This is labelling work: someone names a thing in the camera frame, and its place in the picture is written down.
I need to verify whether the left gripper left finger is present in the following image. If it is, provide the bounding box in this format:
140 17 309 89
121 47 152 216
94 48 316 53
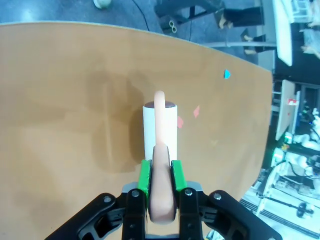
44 159 153 240

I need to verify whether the black floor cable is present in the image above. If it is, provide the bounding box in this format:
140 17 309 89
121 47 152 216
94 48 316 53
130 0 151 32

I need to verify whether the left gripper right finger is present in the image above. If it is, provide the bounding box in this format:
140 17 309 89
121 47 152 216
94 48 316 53
171 159 284 240

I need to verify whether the pale round floor object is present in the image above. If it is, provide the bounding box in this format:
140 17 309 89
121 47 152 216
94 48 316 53
93 0 112 10

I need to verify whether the black stand base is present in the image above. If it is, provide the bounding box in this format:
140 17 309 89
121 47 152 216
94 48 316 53
154 0 226 29

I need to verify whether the aluminium robot stand frame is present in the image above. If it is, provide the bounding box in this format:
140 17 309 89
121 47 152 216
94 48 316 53
239 169 320 240

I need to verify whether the salmon handled lint roller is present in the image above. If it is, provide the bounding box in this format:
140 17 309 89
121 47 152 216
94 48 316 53
142 90 180 225

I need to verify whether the person in black trousers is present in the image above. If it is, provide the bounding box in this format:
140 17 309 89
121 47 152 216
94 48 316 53
218 6 266 55

